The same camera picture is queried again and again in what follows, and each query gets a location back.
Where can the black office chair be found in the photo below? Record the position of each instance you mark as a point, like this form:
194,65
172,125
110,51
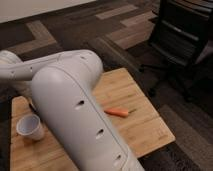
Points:
182,36

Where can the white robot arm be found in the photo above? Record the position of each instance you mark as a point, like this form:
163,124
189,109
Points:
60,86

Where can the dark blue ceramic bowl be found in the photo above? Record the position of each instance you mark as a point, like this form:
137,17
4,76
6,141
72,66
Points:
32,108

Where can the orange carrot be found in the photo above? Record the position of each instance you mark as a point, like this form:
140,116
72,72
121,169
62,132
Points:
118,112

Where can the white paper cup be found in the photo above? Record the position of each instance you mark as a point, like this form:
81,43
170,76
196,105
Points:
29,126

